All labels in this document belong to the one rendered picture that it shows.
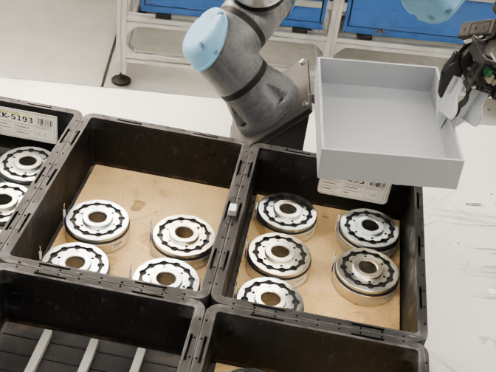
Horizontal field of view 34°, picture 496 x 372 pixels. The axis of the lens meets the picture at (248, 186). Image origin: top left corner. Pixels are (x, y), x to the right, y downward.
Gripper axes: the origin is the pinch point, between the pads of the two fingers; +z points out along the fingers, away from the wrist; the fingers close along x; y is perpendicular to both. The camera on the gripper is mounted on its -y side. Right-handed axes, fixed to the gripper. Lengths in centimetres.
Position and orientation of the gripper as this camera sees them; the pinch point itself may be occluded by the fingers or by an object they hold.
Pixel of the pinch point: (446, 119)
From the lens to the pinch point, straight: 127.4
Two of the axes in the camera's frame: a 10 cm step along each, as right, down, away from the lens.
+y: 0.6, 6.1, -7.9
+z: -3.4, 7.5, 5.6
